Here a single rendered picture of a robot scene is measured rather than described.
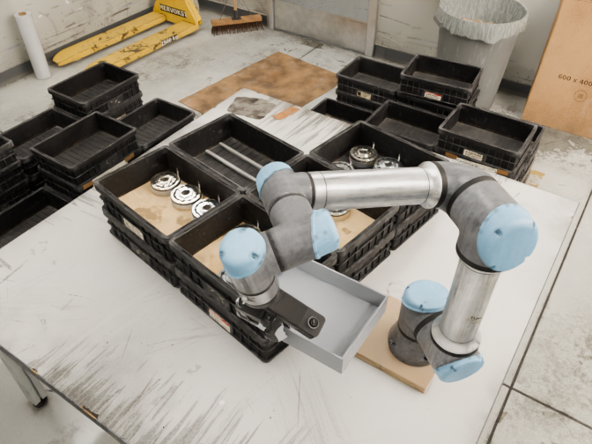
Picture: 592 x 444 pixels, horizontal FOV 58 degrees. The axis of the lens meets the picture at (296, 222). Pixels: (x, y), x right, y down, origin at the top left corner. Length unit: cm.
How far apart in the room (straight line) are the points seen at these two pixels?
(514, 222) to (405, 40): 366
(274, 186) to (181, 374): 77
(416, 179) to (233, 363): 78
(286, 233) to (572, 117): 339
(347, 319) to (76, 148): 198
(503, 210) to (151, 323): 108
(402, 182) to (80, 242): 127
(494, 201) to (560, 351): 170
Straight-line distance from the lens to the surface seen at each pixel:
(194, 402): 153
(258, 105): 260
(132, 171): 193
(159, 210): 185
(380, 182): 103
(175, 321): 168
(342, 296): 126
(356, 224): 176
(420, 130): 310
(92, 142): 291
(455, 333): 129
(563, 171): 373
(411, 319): 142
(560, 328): 278
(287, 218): 89
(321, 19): 490
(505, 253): 106
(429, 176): 109
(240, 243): 85
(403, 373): 154
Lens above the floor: 201
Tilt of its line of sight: 42 degrees down
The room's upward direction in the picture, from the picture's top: straight up
